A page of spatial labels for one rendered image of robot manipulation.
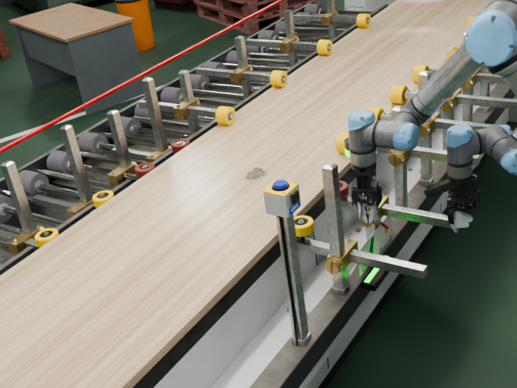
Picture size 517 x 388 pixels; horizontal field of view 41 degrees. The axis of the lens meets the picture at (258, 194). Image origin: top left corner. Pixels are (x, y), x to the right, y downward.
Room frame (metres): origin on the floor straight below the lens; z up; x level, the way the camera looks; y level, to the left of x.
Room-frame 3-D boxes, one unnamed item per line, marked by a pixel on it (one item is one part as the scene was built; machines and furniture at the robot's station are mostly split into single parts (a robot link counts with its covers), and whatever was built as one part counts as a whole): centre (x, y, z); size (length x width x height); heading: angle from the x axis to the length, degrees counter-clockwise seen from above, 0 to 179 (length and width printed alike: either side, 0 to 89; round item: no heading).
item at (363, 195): (1.76, -0.31, 1.09); 0.09 x 0.08 x 0.12; 163
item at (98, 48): (6.31, 1.45, 0.34); 1.26 x 0.65 x 0.68; 35
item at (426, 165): (2.38, -0.67, 0.93); 0.04 x 0.04 x 0.48; 53
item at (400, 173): (2.18, -0.52, 0.89); 0.04 x 0.04 x 0.48; 53
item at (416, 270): (1.78, -0.28, 0.82); 0.44 x 0.03 x 0.04; 53
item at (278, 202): (1.57, -0.06, 1.18); 0.07 x 0.07 x 0.08; 53
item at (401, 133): (1.72, -0.41, 1.25); 0.11 x 0.11 x 0.08; 55
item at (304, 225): (1.90, -0.12, 0.85); 0.08 x 0.08 x 0.11
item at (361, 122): (1.76, -0.32, 1.25); 0.09 x 0.08 x 0.11; 55
